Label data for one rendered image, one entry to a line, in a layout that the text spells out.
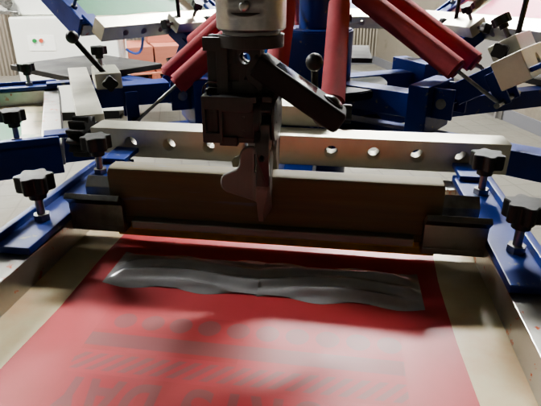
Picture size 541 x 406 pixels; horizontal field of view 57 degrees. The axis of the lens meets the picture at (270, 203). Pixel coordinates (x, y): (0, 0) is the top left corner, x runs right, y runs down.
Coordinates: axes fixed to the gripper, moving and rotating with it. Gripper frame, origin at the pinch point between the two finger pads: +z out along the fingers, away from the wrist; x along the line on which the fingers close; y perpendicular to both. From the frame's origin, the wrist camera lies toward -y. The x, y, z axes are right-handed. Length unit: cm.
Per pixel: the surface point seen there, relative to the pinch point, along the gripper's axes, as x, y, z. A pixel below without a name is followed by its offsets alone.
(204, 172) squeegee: 1.2, 7.8, -4.0
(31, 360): 23.7, 18.6, 6.3
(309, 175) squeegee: 0.6, -4.7, -4.2
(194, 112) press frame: -60, 27, 5
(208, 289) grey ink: 10.7, 5.4, 6.1
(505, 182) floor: -278, -122, 102
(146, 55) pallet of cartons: -568, 242, 66
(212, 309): 13.9, 4.2, 6.3
